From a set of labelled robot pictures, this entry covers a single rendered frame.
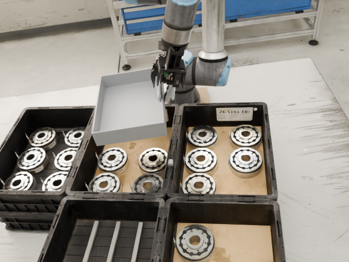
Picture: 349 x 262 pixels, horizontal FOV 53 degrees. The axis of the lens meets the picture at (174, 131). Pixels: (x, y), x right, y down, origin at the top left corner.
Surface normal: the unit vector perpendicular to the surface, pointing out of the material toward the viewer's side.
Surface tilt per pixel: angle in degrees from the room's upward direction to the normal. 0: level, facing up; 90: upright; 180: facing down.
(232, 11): 90
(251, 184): 0
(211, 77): 82
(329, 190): 0
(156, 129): 90
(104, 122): 2
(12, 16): 90
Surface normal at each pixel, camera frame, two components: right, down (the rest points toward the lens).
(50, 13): 0.05, 0.69
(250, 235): -0.12, -0.72
